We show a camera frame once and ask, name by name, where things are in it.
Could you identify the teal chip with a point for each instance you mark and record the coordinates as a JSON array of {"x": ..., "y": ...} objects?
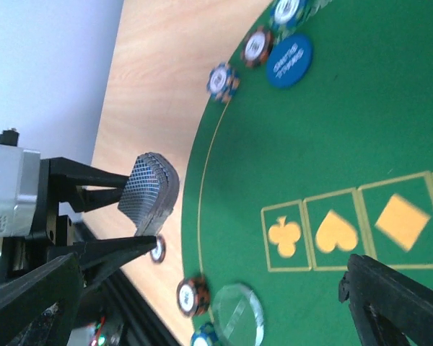
[{"x": 205, "y": 335}]

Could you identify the round green poker mat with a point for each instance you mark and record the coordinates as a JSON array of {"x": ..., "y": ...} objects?
[{"x": 350, "y": 143}]

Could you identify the blue patterned card deck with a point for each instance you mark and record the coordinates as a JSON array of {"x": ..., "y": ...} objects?
[{"x": 150, "y": 193}]

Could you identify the red chip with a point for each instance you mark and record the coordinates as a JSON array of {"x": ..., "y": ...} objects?
[
  {"x": 193, "y": 296},
  {"x": 257, "y": 47},
  {"x": 158, "y": 253}
]

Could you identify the grey chips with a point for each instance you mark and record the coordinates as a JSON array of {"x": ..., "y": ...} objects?
[{"x": 223, "y": 83}]

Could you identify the clear glass dealer puck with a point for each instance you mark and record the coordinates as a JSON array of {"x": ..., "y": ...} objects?
[{"x": 238, "y": 316}]

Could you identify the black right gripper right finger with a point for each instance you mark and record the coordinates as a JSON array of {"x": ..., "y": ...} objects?
[{"x": 387, "y": 307}]

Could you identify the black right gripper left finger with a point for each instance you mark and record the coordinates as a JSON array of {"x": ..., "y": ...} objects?
[{"x": 40, "y": 307}]

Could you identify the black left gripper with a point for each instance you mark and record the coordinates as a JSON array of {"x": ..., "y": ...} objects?
[{"x": 85, "y": 188}]

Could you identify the blue small blind button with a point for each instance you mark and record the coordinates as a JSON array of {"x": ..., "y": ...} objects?
[{"x": 289, "y": 61}]

